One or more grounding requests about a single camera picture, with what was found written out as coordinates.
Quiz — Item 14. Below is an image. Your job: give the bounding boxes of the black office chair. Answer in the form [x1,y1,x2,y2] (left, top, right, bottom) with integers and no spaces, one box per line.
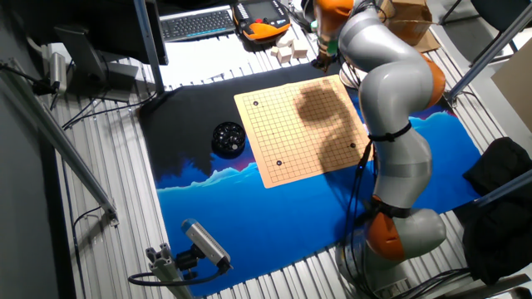
[439,0,532,67]

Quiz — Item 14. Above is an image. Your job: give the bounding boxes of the flat cardboard sheet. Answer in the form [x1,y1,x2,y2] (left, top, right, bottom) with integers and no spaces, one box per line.
[413,29,441,54]

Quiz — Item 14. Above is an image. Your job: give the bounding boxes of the black cable with plug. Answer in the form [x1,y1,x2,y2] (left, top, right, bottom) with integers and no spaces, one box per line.
[0,61,59,97]

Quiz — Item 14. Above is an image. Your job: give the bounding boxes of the black jacket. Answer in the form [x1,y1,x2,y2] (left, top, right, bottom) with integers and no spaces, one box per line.
[452,136,532,287]

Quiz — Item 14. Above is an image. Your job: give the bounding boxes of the long aluminium profile bar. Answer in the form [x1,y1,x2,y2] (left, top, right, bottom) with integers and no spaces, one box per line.
[0,57,121,228]

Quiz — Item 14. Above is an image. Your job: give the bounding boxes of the black floor cables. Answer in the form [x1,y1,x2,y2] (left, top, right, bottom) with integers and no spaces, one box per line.
[390,265,473,299]

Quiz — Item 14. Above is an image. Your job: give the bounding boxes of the black computer monitor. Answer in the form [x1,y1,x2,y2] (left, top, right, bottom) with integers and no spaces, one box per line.
[10,0,170,103]

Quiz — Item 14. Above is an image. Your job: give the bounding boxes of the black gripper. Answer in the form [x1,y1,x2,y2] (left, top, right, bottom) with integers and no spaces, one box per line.
[311,52,333,70]

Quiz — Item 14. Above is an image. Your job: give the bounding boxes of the orange and grey teach pendant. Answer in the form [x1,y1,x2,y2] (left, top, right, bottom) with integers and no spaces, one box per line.
[231,0,292,42]

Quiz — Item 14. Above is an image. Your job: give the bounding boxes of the white bowl of white stones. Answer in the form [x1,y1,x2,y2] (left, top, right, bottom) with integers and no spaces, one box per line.
[338,66,362,89]

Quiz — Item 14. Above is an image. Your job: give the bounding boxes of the beige board panel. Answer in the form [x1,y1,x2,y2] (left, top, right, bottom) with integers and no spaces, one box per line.
[491,49,532,134]

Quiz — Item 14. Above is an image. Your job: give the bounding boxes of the black computer keyboard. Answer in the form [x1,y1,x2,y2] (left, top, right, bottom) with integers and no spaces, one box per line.
[159,4,237,43]

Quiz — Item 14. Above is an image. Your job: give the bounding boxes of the black bowl of black stones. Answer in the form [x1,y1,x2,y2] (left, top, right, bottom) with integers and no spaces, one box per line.
[210,120,247,159]

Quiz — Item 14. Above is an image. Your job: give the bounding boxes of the brown cardboard box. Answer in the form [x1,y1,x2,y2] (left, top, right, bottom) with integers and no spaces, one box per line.
[377,0,434,47]

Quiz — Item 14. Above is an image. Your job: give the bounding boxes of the black camera cable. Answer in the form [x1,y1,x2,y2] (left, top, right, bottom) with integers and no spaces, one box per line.
[127,261,233,287]

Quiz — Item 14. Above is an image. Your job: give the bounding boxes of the blue landscape print mat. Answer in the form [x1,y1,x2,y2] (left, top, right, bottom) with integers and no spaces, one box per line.
[137,46,483,297]

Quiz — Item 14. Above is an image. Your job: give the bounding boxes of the silver cylinder device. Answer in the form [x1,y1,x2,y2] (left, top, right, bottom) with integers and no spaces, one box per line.
[48,51,68,95]

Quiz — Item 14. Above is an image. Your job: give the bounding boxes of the tan go board mat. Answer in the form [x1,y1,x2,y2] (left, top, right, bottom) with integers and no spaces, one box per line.
[234,74,373,189]

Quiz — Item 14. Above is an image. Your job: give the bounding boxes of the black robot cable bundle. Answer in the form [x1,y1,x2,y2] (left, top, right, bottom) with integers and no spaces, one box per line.
[340,140,377,299]

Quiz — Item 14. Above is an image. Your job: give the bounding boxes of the short aluminium profile stub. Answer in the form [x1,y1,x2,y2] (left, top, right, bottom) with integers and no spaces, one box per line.
[145,243,195,299]

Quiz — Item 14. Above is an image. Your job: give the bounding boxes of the silver camera with blue cap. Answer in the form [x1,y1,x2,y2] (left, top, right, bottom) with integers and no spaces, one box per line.
[180,218,233,270]

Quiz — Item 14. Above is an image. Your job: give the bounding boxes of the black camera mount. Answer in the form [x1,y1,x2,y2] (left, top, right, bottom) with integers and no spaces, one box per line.
[174,244,200,280]

